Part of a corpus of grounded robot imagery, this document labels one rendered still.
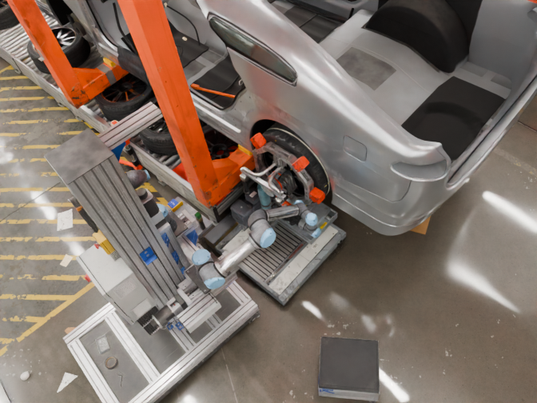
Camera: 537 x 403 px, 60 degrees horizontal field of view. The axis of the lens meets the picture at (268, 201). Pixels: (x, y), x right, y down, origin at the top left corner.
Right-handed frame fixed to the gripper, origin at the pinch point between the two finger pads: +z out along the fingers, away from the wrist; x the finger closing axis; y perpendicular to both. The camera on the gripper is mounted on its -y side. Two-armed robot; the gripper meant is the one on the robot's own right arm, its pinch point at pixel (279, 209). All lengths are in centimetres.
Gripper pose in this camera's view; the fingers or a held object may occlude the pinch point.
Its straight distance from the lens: 334.2
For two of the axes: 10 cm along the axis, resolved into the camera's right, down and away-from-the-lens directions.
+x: -6.6, 6.5, -3.7
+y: -1.0, -5.7, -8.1
